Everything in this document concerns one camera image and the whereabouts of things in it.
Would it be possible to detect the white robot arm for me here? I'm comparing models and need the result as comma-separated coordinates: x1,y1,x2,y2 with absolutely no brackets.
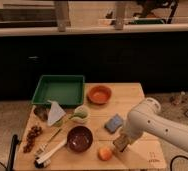
122,98,188,152

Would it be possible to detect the red orange bowl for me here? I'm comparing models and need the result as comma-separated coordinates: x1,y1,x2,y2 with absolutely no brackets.
87,85,112,105

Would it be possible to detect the dark maroon bowl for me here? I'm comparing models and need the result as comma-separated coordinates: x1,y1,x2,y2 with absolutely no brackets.
67,126,93,153

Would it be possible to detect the green plastic tray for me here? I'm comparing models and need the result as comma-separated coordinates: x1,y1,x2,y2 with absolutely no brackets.
32,75,85,108

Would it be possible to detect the light green cup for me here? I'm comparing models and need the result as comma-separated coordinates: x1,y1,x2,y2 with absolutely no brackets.
69,105,89,124

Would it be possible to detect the blue sponge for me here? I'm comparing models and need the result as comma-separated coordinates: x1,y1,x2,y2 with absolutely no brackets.
104,114,123,134

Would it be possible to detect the white paper napkin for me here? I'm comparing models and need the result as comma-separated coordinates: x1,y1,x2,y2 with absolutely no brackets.
47,100,66,126

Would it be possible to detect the dark brown rock object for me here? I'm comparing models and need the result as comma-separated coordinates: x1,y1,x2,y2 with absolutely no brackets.
34,106,48,121

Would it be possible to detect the orange fruit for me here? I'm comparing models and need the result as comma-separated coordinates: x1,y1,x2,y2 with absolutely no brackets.
98,146,113,161

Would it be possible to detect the brown dried grapes bunch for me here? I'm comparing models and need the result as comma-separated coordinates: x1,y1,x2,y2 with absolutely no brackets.
23,125,43,153

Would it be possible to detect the metal fork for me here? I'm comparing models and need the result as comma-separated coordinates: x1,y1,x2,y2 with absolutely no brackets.
34,128,62,157

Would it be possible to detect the black clamp stand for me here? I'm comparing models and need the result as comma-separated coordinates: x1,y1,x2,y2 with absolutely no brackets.
6,134,20,171

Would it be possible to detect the white handled brush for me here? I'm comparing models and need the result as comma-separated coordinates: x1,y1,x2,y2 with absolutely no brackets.
34,139,67,168

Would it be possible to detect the black cable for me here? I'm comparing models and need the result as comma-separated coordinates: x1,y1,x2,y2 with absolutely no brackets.
169,154,188,171

